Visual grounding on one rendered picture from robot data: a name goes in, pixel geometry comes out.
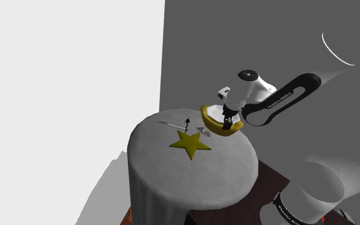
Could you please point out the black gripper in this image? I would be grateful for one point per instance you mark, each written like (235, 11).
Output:
(227, 120)

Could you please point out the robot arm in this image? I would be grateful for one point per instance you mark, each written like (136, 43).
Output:
(257, 88)

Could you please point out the yellow bowl with white inside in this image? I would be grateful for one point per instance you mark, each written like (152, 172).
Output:
(214, 126)

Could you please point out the small grey winged thing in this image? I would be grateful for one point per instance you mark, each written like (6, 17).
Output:
(205, 132)

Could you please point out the small black figure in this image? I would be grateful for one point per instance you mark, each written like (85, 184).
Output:
(187, 121)

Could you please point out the yellow star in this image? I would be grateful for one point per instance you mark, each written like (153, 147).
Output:
(190, 144)

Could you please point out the thin silver stick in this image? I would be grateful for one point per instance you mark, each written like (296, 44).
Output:
(172, 124)

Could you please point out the round table with grey cloth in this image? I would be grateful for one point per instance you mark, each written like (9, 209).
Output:
(198, 184)

